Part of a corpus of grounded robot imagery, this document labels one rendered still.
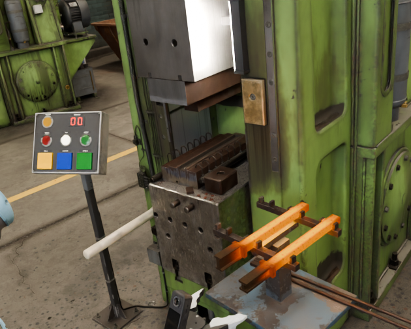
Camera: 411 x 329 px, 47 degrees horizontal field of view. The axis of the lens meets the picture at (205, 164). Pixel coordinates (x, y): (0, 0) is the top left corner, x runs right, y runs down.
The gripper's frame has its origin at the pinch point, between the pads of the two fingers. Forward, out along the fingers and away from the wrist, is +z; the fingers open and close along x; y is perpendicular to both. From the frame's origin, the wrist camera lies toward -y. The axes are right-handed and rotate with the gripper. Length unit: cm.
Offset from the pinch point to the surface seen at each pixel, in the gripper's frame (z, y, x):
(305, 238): 32.4, -0.9, 0.3
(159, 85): 45, -33, -78
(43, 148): 15, -5, -133
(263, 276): 13.7, 1.1, 0.6
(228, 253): 12.3, -1.9, -10.7
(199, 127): 78, -2, -95
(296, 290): 38.9, 26.3, -8.8
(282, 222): 35.3, -0.6, -10.6
